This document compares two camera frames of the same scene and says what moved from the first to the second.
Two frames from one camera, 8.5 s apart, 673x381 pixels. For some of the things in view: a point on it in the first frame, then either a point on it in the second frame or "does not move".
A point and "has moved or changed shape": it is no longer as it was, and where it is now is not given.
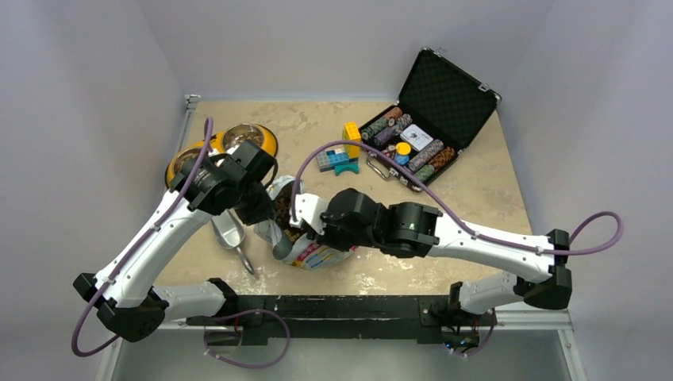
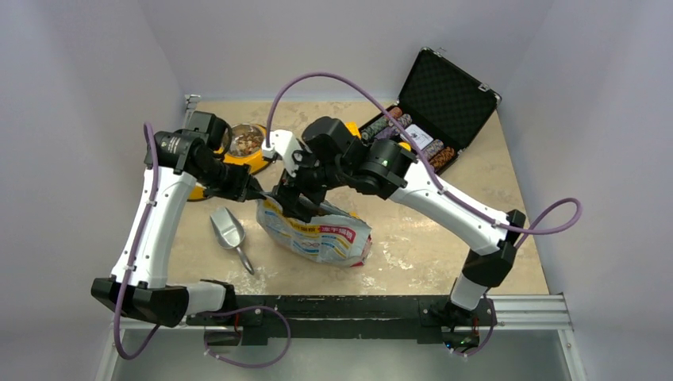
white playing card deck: x=416 y=137 does not move
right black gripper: x=328 y=239 → x=290 y=187
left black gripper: x=262 y=210 → x=238 y=189
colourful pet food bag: x=304 y=252 has moved or changed shape
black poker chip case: x=441 y=109 does not move
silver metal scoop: x=229 y=231 does not move
